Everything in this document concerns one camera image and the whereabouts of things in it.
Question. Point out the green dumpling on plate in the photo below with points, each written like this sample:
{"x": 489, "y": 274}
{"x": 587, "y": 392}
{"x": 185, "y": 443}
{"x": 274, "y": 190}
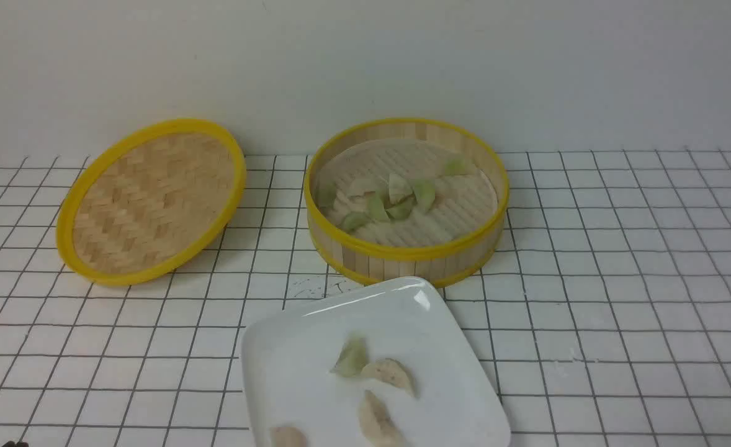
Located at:
{"x": 353, "y": 357}

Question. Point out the white square plate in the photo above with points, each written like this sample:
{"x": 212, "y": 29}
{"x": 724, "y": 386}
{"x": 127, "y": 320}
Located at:
{"x": 289, "y": 381}

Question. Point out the white speckled dumpling on plate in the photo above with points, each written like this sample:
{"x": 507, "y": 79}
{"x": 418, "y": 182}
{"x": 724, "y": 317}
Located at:
{"x": 392, "y": 372}

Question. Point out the white dumpling plate bottom centre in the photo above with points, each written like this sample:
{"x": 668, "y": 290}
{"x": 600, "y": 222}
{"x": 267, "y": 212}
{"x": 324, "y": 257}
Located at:
{"x": 375, "y": 422}

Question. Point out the white dumpling plate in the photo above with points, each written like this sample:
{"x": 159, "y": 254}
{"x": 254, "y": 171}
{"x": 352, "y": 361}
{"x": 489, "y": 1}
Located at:
{"x": 287, "y": 436}
{"x": 375, "y": 422}

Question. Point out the white dumpling plate bottom left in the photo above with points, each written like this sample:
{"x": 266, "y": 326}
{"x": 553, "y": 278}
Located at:
{"x": 287, "y": 436}

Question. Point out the yellow rimmed bamboo steamer basket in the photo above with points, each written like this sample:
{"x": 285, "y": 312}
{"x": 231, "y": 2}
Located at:
{"x": 445, "y": 245}

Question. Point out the white dumpling in steamer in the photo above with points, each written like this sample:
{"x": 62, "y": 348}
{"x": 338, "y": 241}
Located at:
{"x": 363, "y": 186}

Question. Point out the pale green dumpling steamer centre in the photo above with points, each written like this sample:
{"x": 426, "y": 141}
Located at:
{"x": 399, "y": 188}

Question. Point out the yellow rimmed bamboo steamer lid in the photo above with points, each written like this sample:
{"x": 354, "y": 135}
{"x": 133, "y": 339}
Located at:
{"x": 151, "y": 202}

